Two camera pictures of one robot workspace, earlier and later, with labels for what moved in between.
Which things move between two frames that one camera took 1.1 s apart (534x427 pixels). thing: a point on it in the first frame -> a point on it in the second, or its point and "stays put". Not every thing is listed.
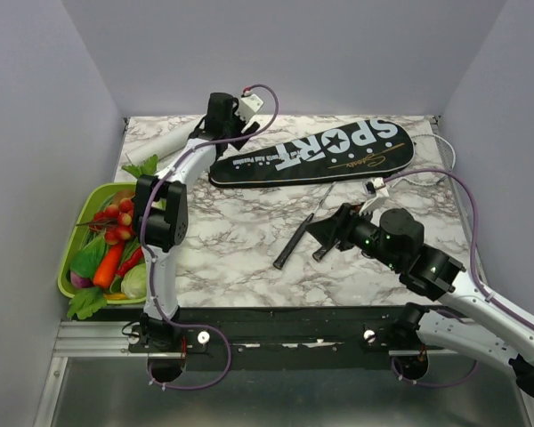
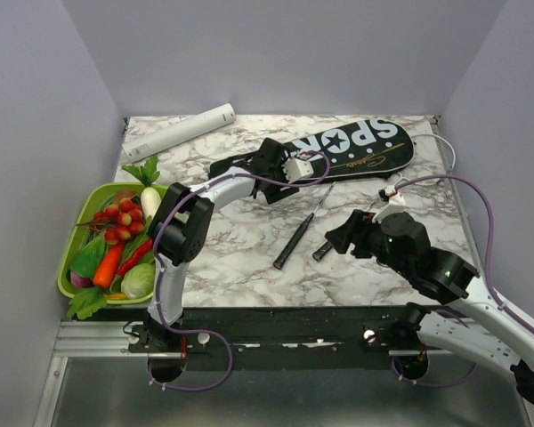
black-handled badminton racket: [431, 152] stays put
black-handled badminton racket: [293, 241] stays put
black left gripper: [241, 124] -> [274, 195]
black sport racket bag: [367, 148] stays put
